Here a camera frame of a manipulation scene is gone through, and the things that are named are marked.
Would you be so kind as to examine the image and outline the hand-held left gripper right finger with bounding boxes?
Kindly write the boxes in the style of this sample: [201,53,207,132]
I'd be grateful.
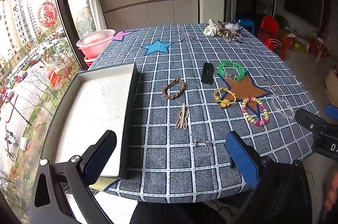
[225,130,313,224]

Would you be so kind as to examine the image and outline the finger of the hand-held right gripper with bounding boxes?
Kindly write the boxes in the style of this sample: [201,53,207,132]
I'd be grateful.
[324,105,338,120]
[295,108,328,135]

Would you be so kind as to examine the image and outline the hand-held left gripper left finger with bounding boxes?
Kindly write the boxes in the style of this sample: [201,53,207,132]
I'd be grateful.
[29,130,117,224]

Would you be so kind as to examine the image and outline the grey shallow tray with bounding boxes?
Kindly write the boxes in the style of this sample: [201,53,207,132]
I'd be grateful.
[53,62,139,179]

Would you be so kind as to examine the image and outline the clear crystal bead chain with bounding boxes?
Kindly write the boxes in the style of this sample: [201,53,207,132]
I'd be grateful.
[263,75,296,120]

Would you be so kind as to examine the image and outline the yellow hair tie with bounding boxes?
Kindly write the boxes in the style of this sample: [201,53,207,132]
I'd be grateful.
[213,87,236,108]

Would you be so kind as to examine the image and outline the gold hair clip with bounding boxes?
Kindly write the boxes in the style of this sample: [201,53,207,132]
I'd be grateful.
[176,103,188,131]

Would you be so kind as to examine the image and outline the green translucent bracelet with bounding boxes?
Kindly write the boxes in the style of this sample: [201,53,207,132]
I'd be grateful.
[218,61,248,82]

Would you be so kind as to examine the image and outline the brown braided bracelet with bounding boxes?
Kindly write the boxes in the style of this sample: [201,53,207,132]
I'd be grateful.
[162,78,186,100]

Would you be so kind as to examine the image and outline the black hair claw clip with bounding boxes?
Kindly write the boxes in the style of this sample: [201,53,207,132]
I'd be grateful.
[201,62,215,85]

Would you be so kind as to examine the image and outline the beige bin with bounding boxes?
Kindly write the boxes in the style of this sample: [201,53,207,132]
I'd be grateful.
[325,66,338,108]

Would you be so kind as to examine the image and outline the yellow paper patch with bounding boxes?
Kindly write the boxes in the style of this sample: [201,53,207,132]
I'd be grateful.
[91,176,118,191]

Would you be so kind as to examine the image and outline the brown star patch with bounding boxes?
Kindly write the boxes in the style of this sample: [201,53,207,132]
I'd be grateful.
[218,73,271,119]

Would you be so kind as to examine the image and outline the pile of colourful boxes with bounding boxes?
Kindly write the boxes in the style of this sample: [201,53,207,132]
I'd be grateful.
[280,29,330,58]

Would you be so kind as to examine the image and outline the blue checkered tablecloth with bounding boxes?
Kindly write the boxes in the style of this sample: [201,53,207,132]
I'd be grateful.
[87,23,321,203]

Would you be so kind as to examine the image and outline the lantern window sticker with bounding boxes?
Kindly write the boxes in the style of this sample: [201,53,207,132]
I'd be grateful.
[45,68,61,90]

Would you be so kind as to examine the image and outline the red plastic chair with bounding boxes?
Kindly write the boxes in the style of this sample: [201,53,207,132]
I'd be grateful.
[257,15,287,59]

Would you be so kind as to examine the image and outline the pink plastic basin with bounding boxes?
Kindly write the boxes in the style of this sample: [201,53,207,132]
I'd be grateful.
[76,29,117,58]

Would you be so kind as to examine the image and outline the blue plastic stool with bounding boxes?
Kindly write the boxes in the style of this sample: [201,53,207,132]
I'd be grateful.
[236,17,255,36]

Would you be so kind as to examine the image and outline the dark patterned scrunchie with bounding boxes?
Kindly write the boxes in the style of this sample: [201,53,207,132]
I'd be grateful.
[216,20,246,42]

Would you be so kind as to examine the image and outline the pink star patch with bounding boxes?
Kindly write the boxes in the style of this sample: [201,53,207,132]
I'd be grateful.
[113,30,135,42]

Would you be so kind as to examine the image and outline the blue star patch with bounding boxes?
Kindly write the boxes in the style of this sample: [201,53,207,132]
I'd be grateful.
[140,39,174,55]

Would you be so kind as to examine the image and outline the red paper-cut window sticker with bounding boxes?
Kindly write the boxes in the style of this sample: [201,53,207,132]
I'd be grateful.
[37,1,58,27]

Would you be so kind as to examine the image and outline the beige cabinet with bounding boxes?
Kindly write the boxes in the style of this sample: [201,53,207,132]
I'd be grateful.
[100,0,199,30]

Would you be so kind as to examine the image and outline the colourful beaded bracelet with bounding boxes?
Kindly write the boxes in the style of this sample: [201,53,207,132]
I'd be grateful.
[241,97,270,126]

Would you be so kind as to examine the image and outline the thin silver chain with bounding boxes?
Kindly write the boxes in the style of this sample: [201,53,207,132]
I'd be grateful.
[188,133,213,148]

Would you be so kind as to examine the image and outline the thin silver necklace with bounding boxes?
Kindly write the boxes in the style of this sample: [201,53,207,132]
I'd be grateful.
[178,32,209,43]

